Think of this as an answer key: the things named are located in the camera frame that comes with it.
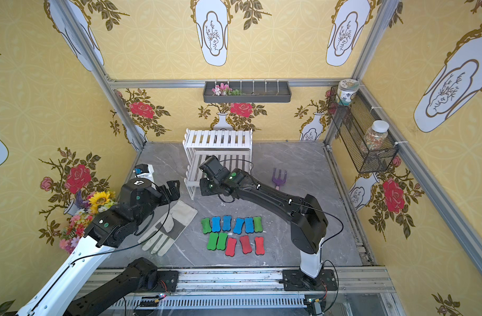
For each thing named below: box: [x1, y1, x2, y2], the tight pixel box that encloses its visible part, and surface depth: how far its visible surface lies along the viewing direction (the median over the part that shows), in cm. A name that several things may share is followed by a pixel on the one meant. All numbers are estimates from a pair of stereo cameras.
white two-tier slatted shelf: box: [183, 128, 253, 201], surface depth 90 cm
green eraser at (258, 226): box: [252, 216, 263, 233], surface depth 89 cm
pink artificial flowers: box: [212, 82, 244, 97], surface depth 89 cm
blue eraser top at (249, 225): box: [244, 217, 255, 234], surface depth 89 cm
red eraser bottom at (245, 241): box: [239, 235, 253, 255], surface depth 84 cm
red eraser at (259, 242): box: [254, 236, 266, 256], surface depth 83 cm
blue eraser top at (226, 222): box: [221, 214, 232, 232], surface depth 90 cm
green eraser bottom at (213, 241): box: [206, 231, 219, 251], surface depth 85 cm
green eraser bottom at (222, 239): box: [216, 232, 228, 251], surface depth 84 cm
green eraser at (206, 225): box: [201, 217, 213, 234], surface depth 89 cm
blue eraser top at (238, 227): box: [233, 217, 245, 235], surface depth 88 cm
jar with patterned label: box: [335, 79, 361, 106], surface depth 87 cm
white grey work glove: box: [137, 200, 199, 257], surface depth 89 cm
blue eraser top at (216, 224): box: [211, 215, 221, 233], surface depth 88 cm
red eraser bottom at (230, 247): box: [225, 237, 238, 257], surface depth 84 cm
